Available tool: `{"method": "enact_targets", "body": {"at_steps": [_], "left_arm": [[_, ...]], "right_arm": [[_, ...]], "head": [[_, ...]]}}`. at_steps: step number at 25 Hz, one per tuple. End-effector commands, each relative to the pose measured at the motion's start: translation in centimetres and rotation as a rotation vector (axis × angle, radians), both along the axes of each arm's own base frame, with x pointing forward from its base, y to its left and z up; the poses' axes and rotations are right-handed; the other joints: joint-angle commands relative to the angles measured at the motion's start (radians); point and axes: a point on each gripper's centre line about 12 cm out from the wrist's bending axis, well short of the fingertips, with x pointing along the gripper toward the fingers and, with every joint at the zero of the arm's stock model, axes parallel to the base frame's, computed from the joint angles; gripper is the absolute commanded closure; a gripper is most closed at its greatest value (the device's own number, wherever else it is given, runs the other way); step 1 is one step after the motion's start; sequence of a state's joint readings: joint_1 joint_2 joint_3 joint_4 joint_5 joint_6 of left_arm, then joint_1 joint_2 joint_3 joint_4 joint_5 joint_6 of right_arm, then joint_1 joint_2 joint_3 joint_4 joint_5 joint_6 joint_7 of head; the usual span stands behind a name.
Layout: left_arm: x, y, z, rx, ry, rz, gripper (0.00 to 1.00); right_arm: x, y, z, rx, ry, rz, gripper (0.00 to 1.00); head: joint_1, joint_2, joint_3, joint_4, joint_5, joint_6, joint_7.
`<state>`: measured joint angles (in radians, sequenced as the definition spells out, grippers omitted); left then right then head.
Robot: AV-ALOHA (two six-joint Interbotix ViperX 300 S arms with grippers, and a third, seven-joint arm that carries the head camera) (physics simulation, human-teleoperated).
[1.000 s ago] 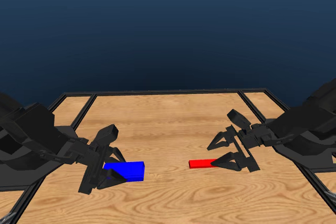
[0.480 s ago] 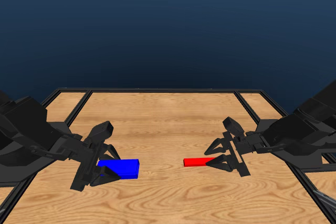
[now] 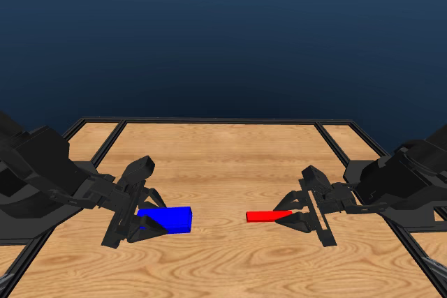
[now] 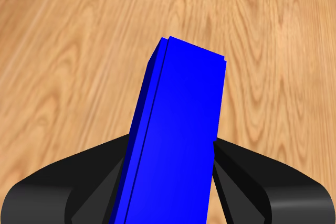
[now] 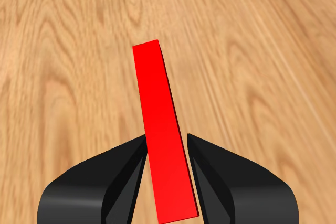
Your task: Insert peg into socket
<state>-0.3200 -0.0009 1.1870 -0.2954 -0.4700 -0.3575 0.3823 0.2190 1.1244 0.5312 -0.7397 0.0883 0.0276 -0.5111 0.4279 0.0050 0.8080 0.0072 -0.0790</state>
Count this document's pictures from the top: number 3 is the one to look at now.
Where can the black table frame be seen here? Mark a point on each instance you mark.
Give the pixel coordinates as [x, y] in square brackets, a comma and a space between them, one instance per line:
[223, 120]

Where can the thin red peg bar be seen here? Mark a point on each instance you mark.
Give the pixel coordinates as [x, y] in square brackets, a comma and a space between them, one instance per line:
[263, 216]

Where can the blue hollow socket block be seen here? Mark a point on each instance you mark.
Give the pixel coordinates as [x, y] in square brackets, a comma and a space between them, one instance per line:
[174, 219]

